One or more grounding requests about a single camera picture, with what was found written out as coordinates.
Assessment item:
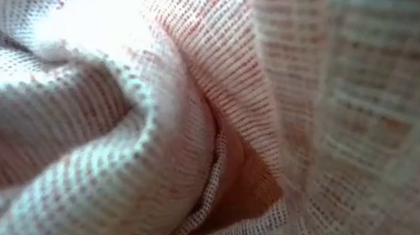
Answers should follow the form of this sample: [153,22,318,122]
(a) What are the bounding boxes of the white knit sock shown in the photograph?
[0,0,420,235]

